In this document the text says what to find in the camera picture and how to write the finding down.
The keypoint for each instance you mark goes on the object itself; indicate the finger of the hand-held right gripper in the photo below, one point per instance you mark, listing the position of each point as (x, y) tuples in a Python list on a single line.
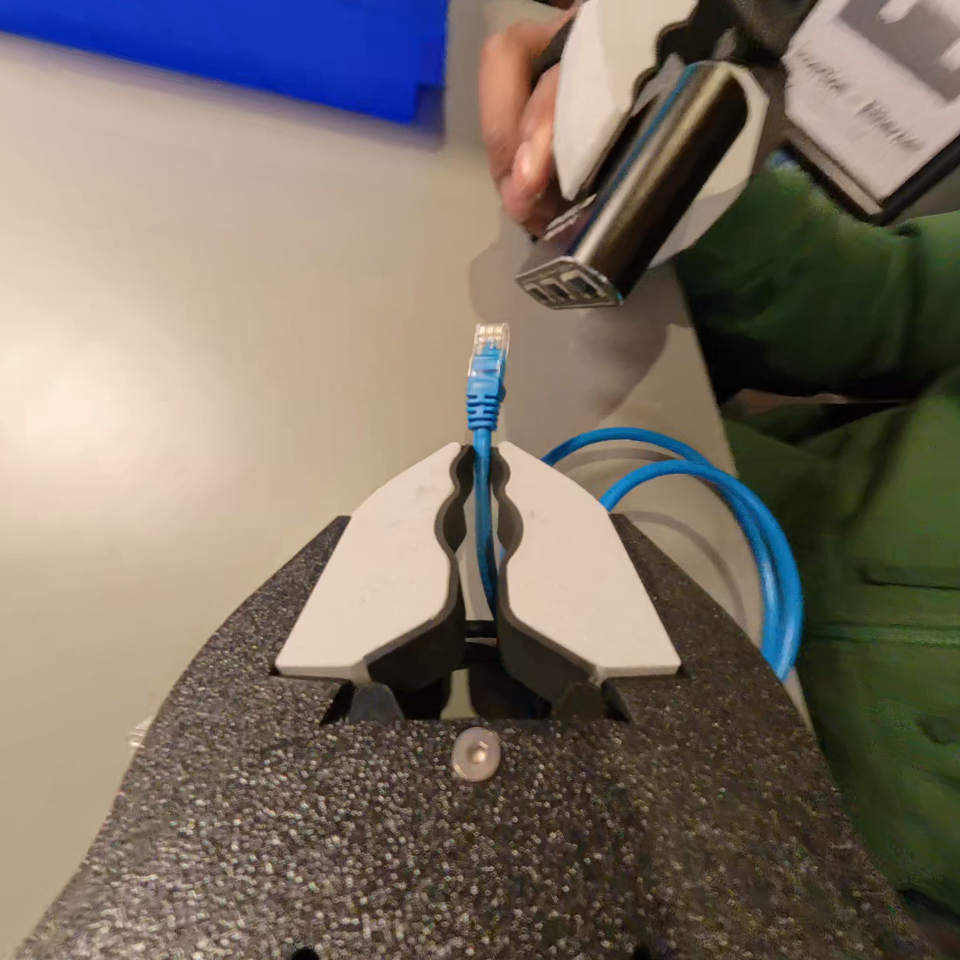
[(600, 90), (757, 142)]

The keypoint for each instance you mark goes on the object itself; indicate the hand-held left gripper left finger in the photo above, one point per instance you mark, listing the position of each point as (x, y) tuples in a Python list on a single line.
[(375, 570)]

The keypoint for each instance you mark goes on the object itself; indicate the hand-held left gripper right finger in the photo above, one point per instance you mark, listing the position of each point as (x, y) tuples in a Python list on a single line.
[(585, 577)]

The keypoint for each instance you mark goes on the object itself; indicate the black multi-port adapter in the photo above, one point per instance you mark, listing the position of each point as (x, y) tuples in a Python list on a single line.
[(660, 187)]

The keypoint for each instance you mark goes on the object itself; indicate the person's right forearm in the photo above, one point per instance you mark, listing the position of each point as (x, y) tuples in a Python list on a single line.
[(810, 285)]

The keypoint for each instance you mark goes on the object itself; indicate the person's right hand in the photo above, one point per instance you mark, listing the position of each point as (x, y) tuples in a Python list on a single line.
[(517, 135)]

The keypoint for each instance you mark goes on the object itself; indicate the person's green jacket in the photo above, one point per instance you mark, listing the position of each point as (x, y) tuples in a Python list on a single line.
[(885, 600)]

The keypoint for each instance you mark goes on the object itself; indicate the blue plastic bin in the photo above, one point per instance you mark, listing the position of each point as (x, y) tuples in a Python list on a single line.
[(225, 45)]

